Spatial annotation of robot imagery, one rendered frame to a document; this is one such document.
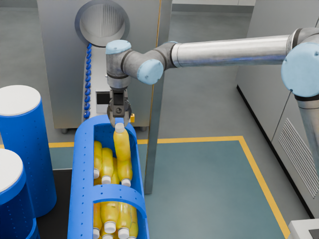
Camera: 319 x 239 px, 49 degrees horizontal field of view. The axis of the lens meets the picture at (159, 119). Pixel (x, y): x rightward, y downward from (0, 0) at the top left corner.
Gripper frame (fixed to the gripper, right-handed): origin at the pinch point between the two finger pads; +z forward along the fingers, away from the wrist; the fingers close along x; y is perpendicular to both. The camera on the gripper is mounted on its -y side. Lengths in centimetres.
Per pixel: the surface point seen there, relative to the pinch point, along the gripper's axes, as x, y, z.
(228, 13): -203, 436, 126
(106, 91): 5, 51, 17
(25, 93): 50, 57, 20
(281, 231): -120, 23, 128
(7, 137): 59, 37, 36
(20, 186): 43, -7, 26
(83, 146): 15.1, -6.2, 5.1
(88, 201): 12.5, -35.4, 3.5
